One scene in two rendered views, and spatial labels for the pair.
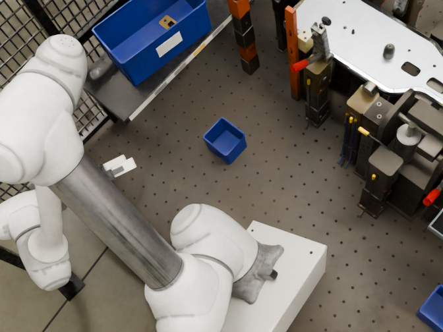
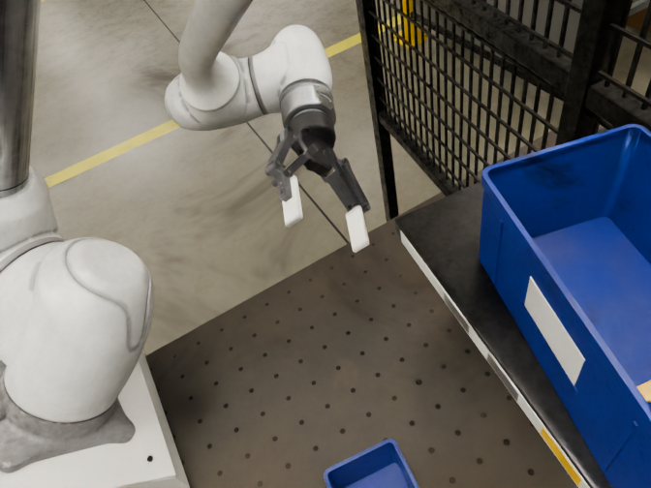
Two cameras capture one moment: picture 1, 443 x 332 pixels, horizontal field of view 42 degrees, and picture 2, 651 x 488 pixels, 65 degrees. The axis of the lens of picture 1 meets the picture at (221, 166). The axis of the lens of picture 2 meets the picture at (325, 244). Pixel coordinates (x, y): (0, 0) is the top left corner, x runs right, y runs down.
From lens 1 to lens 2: 1.35 m
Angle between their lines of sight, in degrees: 52
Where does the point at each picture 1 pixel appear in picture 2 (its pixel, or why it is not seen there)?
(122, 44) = (630, 251)
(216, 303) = not seen: outside the picture
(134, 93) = (457, 249)
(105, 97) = (474, 196)
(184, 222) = (78, 249)
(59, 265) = (179, 96)
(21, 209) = (284, 54)
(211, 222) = (46, 298)
